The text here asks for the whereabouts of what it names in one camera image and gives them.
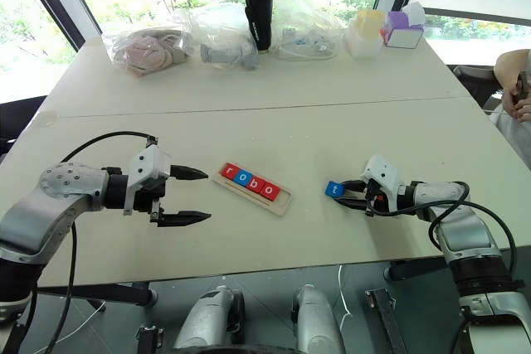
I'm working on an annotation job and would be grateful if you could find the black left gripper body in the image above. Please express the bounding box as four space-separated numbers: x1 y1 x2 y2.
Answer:
132 181 168 228

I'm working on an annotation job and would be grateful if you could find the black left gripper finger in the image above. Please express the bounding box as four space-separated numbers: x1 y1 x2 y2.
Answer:
169 164 210 182
156 211 213 229

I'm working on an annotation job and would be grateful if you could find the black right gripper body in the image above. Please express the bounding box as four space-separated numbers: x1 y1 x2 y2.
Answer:
363 178 391 218

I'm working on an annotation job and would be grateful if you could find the blue letter tile t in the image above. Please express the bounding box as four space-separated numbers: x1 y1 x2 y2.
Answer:
324 180 346 199

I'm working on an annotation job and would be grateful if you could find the wooden letter tray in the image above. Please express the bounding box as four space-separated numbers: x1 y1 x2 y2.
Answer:
212 161 295 219

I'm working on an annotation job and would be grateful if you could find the red letter tile o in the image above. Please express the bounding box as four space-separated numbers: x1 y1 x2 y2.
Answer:
258 183 280 203

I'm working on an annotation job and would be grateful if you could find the silver rounded robot leg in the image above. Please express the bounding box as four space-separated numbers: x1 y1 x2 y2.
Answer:
173 285 246 352
290 284 346 354

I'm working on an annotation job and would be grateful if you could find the person's hand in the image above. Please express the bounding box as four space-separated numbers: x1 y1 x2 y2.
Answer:
500 79 531 124

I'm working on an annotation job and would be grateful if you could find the black table leg bar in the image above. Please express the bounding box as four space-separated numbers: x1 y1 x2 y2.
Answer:
36 280 158 306
382 255 450 283

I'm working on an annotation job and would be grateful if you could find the plastic bag with pink cloth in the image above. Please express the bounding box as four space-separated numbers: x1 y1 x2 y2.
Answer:
100 25 197 78

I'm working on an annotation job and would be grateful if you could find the plastic bag with grey items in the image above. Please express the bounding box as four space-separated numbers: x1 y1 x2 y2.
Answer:
193 2 263 72

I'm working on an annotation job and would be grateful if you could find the translucent container with yellow insert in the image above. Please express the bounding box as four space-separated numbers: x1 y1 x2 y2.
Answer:
342 8 387 60

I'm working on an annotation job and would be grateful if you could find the black chair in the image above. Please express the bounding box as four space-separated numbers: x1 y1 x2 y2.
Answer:
0 95 48 153

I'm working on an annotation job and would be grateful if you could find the person's white clothing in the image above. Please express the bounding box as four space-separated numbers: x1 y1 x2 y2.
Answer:
490 108 531 154

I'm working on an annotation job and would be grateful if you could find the dark grey chair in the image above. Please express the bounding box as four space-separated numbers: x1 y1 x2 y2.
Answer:
451 64 505 109

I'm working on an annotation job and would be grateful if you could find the white and purple box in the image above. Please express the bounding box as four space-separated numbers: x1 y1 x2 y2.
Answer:
379 2 426 50

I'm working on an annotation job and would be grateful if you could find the tall clear plastic bag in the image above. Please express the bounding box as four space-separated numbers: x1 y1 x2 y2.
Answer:
270 0 346 61

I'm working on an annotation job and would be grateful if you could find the black travel tumbler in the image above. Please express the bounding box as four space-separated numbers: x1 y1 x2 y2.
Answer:
241 0 276 54

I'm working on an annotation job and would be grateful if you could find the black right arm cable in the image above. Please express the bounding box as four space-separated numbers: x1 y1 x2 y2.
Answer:
370 182 519 289

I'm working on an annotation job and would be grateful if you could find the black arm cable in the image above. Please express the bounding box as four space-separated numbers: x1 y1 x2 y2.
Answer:
43 130 159 354
370 182 519 289

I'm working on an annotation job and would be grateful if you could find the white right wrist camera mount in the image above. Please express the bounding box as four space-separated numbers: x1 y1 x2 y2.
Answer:
359 154 406 215

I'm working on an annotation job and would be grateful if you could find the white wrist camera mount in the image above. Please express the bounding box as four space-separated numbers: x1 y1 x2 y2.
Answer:
122 146 173 216
359 154 406 215

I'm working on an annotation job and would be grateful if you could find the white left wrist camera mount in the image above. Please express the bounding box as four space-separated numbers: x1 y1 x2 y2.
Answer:
122 146 173 216

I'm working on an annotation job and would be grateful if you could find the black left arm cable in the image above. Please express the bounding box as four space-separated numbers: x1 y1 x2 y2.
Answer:
43 130 159 354

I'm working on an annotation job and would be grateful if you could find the thin white floor cord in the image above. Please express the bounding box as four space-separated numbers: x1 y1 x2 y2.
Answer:
338 264 353 332
51 299 107 349

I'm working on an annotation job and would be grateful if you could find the long black metal bracket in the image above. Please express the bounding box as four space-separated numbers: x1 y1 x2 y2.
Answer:
364 287 411 354

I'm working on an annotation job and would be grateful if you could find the small black metal bracket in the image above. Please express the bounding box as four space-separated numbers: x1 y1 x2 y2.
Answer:
135 324 165 354

